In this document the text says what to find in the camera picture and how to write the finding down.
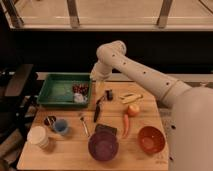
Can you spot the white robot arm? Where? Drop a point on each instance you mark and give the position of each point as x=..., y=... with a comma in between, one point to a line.
x=191, y=136

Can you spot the blue cup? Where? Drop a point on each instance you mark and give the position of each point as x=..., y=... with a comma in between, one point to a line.
x=61, y=127

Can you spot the small black cylinder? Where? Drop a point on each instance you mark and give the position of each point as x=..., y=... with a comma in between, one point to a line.
x=109, y=94

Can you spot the yellow banana peel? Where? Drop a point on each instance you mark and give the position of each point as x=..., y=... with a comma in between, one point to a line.
x=130, y=97

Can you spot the dark red grapes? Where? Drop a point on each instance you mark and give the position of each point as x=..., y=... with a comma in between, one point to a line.
x=80, y=88

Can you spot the peach apple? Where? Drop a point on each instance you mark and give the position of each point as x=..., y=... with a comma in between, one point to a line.
x=133, y=110

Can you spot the orange carrot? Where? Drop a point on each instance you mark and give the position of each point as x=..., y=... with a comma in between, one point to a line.
x=126, y=124

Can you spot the black sponge block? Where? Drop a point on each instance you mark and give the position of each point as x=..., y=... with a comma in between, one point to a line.
x=102, y=127

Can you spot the green plastic tray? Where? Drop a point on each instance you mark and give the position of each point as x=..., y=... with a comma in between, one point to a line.
x=57, y=90

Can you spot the purple bowl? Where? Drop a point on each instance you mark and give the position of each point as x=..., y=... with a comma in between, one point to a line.
x=103, y=146

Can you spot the orange red bowl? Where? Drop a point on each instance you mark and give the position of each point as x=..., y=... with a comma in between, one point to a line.
x=151, y=140

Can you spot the black chair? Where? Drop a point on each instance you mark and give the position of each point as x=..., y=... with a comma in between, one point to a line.
x=17, y=93

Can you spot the black handled knife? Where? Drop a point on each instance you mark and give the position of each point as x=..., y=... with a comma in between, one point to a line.
x=98, y=108

